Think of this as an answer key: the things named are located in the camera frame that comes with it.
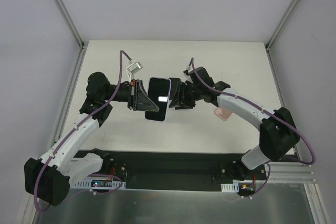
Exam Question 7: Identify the black smartphone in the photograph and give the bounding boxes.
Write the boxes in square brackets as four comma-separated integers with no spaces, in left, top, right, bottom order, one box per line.
[169,77,181,102]

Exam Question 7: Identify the purple smartphone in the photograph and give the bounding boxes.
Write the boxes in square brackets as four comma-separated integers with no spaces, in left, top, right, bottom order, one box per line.
[145,77,171,122]

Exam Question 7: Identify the pink phone case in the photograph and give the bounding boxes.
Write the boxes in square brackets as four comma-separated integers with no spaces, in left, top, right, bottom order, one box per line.
[214,107,232,121]

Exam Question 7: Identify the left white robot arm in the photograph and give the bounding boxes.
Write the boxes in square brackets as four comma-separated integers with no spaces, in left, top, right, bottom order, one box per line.
[24,72,159,211]

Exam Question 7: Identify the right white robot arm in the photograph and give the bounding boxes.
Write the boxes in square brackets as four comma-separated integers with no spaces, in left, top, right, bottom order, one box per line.
[169,67,299,179]

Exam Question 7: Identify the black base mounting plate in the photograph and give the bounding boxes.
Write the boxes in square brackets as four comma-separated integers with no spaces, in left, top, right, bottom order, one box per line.
[105,151,267,191]

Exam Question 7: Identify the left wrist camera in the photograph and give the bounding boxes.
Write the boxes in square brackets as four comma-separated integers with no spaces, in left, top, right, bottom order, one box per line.
[126,60,143,81]

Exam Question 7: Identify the left aluminium side rail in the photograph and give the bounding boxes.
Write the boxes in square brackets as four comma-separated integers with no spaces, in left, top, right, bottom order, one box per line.
[48,42,88,147]

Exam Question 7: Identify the aluminium side rail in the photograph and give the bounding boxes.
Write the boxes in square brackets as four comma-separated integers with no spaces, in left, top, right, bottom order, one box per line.
[48,42,88,147]
[265,47,302,156]

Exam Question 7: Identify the right aluminium side rail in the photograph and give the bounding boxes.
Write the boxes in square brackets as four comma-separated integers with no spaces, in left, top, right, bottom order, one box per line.
[265,47,302,156]

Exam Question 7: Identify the left white cable duct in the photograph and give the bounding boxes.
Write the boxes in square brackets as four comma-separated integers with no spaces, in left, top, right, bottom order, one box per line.
[71,178,126,190]

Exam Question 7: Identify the white cable duct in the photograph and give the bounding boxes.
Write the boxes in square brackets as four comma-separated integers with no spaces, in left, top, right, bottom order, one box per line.
[71,178,126,190]
[220,183,239,193]

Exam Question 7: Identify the right white cable duct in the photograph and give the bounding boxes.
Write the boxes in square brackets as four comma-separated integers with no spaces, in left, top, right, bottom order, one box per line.
[220,183,239,193]

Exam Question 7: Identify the front aluminium cross rail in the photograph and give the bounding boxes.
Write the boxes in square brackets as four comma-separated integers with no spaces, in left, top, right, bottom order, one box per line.
[269,162,317,184]

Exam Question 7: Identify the left aluminium frame post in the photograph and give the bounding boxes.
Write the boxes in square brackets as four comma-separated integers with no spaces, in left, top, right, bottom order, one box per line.
[54,0,85,49]

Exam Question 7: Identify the aluminium frame post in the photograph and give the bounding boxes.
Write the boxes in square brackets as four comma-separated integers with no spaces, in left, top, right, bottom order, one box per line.
[54,0,85,49]
[265,0,301,52]

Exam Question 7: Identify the right aluminium frame post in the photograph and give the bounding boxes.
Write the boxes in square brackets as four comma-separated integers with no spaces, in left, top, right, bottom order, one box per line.
[265,0,301,52]

